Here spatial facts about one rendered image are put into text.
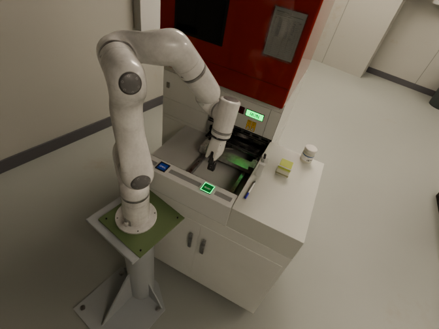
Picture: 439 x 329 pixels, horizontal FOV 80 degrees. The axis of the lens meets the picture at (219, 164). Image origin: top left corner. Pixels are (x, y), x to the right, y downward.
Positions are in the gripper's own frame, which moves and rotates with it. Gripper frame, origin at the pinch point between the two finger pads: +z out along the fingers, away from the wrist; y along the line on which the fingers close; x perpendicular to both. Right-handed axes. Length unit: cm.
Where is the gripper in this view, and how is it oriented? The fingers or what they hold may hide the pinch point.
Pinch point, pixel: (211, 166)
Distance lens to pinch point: 116.7
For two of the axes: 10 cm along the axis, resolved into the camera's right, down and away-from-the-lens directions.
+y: -3.8, 3.9, -8.3
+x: 8.9, 4.0, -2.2
